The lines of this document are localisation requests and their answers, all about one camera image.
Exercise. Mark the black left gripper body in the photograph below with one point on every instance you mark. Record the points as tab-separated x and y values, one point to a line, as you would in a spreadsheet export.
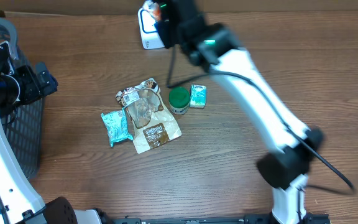
42	82

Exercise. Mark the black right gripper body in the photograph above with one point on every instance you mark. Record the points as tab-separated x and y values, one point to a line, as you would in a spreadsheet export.
176	35

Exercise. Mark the teal tissue pack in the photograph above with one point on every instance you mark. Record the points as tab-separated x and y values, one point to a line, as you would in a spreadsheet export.
198	96

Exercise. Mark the green lid jar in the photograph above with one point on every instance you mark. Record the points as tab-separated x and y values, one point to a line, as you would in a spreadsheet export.
179	100

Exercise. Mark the brown cookie bag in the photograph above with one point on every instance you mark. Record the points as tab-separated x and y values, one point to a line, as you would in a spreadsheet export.
154	125

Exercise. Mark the teal snack bar wrapper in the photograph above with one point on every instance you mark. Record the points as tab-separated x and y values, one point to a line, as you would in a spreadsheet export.
117	126

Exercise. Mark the orange tissue pack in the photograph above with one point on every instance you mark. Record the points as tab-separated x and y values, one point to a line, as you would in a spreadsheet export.
153	9

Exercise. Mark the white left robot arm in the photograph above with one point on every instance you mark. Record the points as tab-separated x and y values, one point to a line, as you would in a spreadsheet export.
20	203

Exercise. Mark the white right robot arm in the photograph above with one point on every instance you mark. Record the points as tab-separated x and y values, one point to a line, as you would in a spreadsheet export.
291	144

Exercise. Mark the white barcode scanner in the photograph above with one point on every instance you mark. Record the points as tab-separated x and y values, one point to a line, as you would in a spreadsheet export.
149	35

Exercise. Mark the dark grey plastic basket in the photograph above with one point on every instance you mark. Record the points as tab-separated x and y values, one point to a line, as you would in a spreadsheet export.
22	125

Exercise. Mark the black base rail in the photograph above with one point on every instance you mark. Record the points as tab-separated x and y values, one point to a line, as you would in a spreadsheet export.
246	219

